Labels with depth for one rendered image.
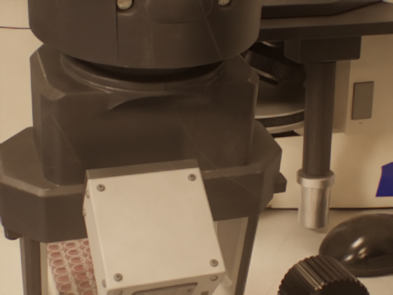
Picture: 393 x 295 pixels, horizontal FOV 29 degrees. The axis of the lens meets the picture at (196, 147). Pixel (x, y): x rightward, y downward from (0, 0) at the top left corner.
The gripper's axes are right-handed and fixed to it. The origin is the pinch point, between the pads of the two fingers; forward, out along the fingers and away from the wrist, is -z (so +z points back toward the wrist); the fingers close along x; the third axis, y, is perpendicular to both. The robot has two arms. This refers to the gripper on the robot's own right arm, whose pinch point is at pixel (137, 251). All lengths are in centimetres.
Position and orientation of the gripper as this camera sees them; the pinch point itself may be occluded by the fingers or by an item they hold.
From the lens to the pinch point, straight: 35.3
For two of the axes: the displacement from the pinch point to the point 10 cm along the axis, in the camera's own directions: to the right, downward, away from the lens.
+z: 0.6, -8.7, -4.9
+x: 9.5, -1.0, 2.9
